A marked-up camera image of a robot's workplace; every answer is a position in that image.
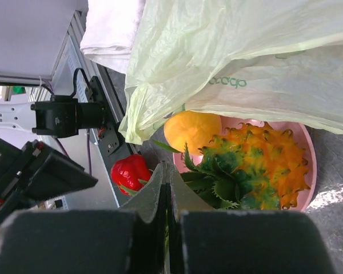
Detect fake pineapple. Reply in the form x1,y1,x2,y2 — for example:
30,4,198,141
159,122,310,210

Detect fake red bell pepper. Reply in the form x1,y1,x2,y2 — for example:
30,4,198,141
110,154,151,196

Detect white folded towel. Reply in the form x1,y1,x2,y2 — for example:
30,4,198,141
80,0,145,74

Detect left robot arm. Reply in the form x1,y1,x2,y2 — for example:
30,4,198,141
0,91,106,224

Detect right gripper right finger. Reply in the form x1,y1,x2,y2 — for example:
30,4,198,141
167,164,334,273

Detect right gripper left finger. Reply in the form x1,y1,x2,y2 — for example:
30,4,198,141
0,163,167,273

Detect fake yellow pear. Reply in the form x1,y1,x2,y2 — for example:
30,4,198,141
163,111,222,155

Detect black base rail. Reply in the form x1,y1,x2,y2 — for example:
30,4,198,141
85,64,155,209

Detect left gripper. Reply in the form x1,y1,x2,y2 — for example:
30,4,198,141
0,138,98,224

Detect green avocado print plastic bag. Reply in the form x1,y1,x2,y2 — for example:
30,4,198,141
119,1,343,144

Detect pink plate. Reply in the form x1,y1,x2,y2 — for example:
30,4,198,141
173,114,317,212

